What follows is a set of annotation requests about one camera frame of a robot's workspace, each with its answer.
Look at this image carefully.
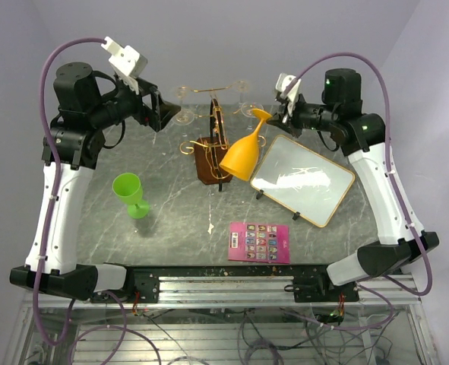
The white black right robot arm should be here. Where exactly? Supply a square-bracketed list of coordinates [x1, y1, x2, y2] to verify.
[269, 68, 439, 301]

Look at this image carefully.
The green plastic goblet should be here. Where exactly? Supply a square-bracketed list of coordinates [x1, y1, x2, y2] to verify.
[112, 173, 150, 219]

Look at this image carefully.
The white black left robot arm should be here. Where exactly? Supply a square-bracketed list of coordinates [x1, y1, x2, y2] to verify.
[9, 62, 181, 302]

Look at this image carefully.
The gold wire wine glass rack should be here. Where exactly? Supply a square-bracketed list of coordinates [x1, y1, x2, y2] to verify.
[179, 83, 267, 192]

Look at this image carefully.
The clear tall champagne flute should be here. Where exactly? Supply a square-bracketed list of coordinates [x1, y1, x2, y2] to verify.
[173, 108, 195, 126]

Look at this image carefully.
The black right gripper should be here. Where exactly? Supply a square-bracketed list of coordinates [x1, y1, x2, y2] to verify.
[266, 93, 338, 138]

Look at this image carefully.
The pink sticker card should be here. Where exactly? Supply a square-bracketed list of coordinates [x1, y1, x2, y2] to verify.
[228, 222, 290, 265]

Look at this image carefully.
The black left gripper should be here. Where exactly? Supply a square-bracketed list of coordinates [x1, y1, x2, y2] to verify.
[90, 75, 182, 132]

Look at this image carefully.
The clear wine glass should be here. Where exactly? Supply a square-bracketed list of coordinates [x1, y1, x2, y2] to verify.
[232, 79, 251, 107]
[239, 102, 263, 132]
[170, 85, 189, 108]

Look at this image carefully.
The aluminium rail base frame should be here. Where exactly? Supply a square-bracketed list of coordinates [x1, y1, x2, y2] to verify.
[6, 265, 440, 364]

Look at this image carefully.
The orange plastic goblet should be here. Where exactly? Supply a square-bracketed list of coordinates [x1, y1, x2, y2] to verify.
[220, 109, 272, 181]

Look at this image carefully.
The gold framed mirror tray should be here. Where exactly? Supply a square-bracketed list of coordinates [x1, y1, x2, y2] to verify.
[250, 135, 356, 228]

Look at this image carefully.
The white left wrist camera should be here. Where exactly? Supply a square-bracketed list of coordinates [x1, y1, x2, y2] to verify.
[101, 36, 148, 95]

